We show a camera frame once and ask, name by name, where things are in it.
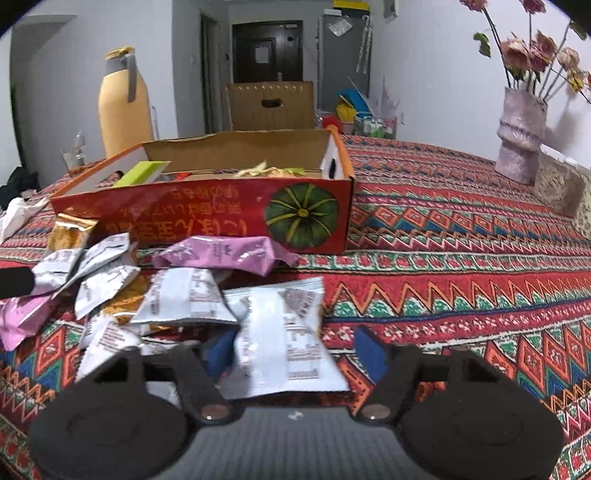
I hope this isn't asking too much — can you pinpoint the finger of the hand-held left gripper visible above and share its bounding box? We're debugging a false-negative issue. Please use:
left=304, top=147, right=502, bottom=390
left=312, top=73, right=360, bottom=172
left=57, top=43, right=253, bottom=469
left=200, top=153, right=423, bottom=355
left=0, top=267, right=37, bottom=299

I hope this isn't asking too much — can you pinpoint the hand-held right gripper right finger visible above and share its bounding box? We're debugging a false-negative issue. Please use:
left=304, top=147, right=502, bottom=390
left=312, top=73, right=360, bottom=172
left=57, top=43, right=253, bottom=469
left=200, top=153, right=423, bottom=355
left=353, top=325, right=509, bottom=425

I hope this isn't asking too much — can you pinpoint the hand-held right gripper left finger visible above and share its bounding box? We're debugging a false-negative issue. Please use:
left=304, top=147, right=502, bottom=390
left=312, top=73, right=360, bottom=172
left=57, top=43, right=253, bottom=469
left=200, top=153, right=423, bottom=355
left=76, top=330, right=241, bottom=423

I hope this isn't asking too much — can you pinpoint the pink snack packet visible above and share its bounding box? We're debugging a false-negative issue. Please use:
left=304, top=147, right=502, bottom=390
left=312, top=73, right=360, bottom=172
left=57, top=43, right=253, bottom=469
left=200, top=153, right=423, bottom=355
left=0, top=294, right=52, bottom=352
left=152, top=235, right=299, bottom=276

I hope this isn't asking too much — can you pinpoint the white foil snack packet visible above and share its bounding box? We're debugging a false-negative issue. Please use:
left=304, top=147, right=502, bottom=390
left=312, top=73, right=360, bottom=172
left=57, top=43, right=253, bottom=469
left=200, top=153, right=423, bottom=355
left=223, top=276, right=352, bottom=399

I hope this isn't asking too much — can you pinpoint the pile of white packets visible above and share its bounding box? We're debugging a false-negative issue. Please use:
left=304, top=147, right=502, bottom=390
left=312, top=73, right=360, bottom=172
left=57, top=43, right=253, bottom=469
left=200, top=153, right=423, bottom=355
left=31, top=233, right=242, bottom=385

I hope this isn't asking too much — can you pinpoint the orange cracker snack packet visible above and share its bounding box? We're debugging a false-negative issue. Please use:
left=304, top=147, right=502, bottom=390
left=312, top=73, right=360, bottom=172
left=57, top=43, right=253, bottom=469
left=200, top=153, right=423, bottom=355
left=48, top=214, right=99, bottom=253

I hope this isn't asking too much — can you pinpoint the red cardboard box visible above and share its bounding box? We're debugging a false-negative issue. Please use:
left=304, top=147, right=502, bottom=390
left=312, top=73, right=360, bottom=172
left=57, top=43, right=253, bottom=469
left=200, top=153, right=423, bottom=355
left=48, top=128, right=356, bottom=256

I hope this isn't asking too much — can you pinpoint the long green snack packet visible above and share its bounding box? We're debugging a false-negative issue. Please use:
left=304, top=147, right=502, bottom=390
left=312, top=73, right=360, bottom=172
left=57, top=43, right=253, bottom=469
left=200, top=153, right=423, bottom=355
left=113, top=160, right=172, bottom=188

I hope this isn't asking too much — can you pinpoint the white crumpled cloth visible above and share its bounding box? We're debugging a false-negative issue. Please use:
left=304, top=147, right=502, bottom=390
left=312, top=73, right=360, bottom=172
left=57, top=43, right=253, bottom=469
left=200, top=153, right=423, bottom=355
left=0, top=196, right=49, bottom=243

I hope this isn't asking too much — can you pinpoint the drinking glass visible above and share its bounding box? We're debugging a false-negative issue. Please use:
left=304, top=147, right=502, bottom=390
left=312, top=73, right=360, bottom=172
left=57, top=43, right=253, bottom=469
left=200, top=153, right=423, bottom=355
left=61, top=131, right=89, bottom=176

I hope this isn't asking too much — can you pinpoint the pale yellow snack packet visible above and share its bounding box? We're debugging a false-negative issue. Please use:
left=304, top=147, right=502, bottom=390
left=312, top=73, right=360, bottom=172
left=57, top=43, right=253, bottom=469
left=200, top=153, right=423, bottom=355
left=233, top=161, right=306, bottom=179

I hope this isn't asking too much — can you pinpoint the yellow thermos jug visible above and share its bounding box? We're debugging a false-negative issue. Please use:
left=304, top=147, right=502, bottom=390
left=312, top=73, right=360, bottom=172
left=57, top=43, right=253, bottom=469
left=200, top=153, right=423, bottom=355
left=97, top=45, right=154, bottom=160

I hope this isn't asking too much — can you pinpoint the brown cardboard box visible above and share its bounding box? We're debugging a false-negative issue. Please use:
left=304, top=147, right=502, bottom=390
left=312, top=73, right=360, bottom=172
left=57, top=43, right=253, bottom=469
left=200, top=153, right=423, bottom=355
left=224, top=81, right=316, bottom=133

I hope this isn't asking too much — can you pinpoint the blue bag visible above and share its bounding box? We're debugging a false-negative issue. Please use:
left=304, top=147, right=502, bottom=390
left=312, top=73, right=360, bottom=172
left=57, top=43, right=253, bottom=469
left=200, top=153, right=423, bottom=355
left=339, top=89, right=370, bottom=116

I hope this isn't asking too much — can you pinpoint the purple dried plant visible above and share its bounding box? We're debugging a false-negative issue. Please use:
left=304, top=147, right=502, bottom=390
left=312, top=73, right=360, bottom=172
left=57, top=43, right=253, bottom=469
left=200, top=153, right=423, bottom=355
left=379, top=78, right=400, bottom=119

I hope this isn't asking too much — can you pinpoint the small floral vase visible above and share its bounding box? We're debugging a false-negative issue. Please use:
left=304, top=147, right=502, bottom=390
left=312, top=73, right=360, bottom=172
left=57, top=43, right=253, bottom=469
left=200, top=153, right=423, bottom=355
left=572, top=172, right=591, bottom=230

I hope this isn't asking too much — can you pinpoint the pink textured vase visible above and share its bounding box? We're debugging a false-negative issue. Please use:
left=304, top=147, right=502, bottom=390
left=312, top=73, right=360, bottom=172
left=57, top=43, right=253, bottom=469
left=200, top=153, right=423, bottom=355
left=494, top=86, right=550, bottom=186

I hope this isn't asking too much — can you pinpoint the grey refrigerator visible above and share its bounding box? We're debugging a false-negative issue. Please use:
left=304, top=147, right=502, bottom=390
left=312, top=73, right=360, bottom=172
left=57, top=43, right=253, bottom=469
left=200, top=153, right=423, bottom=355
left=318, top=10, right=373, bottom=114

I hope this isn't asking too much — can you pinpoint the paper sheet on door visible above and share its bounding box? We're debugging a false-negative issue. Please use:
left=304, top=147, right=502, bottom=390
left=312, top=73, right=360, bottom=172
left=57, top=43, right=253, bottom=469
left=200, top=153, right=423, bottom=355
left=254, top=37, right=277, bottom=66

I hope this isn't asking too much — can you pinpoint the hanging umbrella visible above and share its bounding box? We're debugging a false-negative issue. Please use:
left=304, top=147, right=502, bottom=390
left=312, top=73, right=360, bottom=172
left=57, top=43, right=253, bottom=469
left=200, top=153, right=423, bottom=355
left=355, top=16, right=374, bottom=74

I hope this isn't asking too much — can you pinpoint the black door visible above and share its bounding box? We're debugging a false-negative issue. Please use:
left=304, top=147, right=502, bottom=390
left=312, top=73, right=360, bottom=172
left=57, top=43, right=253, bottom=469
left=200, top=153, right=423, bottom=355
left=232, top=20, right=304, bottom=84

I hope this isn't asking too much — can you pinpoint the dried rose bouquet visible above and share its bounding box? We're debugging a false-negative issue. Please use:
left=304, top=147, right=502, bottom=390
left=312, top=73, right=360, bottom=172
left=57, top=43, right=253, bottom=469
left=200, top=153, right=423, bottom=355
left=459, top=0, right=591, bottom=100

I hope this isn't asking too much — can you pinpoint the wire basket with bottles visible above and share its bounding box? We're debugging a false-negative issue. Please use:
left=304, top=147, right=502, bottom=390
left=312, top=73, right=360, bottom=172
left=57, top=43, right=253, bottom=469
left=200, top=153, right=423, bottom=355
left=353, top=114, right=398, bottom=138

